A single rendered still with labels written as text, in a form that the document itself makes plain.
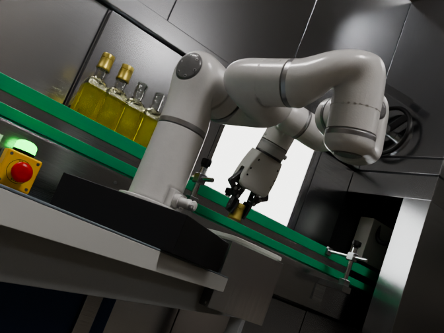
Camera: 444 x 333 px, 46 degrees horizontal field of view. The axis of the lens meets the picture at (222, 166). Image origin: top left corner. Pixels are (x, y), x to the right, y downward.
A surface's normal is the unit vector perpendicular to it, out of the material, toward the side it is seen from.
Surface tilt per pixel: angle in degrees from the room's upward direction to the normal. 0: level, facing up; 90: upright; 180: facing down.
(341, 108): 101
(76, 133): 90
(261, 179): 109
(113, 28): 90
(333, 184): 90
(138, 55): 90
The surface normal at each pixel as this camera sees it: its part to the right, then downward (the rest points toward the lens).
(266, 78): -0.54, -0.11
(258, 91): -0.55, 0.44
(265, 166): 0.43, 0.29
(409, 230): -0.74, -0.41
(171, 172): 0.40, -0.05
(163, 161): -0.01, -0.22
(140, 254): 0.89, 0.27
